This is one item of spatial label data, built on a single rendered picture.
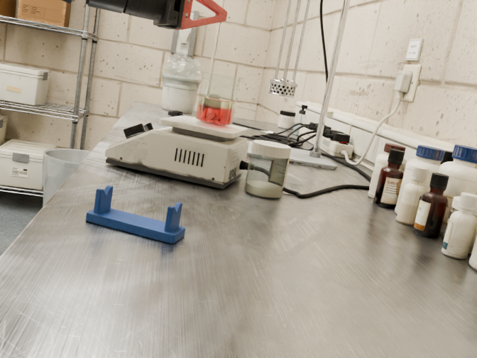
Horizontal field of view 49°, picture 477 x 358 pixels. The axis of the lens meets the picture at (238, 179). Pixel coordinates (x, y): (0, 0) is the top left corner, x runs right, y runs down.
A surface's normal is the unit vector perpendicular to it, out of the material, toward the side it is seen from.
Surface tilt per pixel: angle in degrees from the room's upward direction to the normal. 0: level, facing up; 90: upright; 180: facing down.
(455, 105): 90
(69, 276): 0
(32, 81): 92
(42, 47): 90
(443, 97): 90
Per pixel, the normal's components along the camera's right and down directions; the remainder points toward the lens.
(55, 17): 0.22, 0.22
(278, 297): 0.18, -0.96
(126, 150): -0.22, 0.15
